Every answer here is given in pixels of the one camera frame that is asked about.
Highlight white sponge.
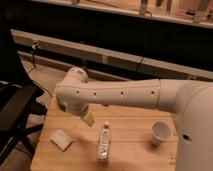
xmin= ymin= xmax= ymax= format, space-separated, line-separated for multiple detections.
xmin=50 ymin=129 xmax=73 ymax=151

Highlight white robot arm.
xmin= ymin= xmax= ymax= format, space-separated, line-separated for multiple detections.
xmin=56 ymin=67 xmax=213 ymax=171

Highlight clear plastic bottle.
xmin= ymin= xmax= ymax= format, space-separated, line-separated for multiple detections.
xmin=97 ymin=121 xmax=111 ymax=162

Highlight black chair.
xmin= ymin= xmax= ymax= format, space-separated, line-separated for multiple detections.
xmin=0 ymin=30 xmax=47 ymax=166

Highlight black cable left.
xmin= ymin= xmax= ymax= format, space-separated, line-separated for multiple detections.
xmin=26 ymin=39 xmax=54 ymax=98

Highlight black cable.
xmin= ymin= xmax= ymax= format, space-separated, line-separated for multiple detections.
xmin=134 ymin=9 xmax=154 ymax=73
xmin=26 ymin=39 xmax=54 ymax=98

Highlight wooden beam rail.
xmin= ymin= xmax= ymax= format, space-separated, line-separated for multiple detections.
xmin=12 ymin=30 xmax=213 ymax=80

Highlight black cable right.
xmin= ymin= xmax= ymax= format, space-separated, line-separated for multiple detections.
xmin=134 ymin=9 xmax=154 ymax=73

